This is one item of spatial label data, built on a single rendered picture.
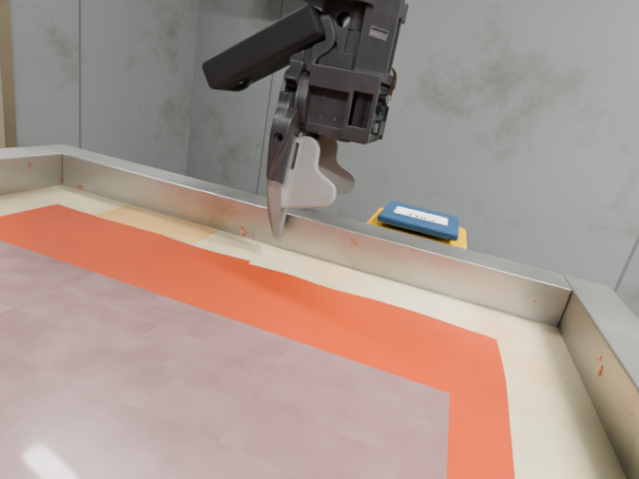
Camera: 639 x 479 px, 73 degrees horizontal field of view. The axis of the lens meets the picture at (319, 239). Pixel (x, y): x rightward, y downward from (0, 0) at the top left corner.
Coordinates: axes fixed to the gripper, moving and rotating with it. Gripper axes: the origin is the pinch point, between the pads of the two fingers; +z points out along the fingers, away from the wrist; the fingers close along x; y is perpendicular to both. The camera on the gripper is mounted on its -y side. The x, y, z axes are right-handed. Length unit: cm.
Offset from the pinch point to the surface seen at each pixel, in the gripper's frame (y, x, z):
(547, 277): 23.7, -0.5, -0.8
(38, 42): -229, 173, -9
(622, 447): 25.4, -16.4, 2.0
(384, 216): 7.9, 14.3, 1.2
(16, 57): -232, 162, 1
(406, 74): -23, 239, -30
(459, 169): 21, 227, 17
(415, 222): 11.7, 14.5, 1.2
